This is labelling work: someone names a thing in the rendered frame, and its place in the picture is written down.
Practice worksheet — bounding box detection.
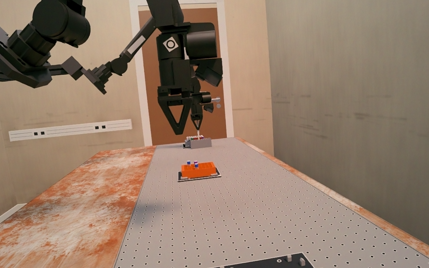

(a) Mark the grey slotted rack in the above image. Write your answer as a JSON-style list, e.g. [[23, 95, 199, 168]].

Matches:
[[190, 138, 212, 149]]

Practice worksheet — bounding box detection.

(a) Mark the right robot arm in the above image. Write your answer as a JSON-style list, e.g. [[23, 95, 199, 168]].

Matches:
[[0, 0, 223, 87]]

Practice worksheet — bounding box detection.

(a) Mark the orange grid tube rack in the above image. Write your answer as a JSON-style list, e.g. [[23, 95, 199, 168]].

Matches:
[[181, 162, 216, 178]]

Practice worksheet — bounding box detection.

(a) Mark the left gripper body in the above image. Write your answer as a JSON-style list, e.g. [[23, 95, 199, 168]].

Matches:
[[190, 103, 203, 119]]

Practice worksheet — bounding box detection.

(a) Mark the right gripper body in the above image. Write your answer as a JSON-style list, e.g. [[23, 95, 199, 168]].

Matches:
[[157, 58, 191, 100]]

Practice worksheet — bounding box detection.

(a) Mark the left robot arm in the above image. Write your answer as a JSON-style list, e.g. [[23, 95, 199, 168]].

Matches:
[[87, 16, 214, 114]]

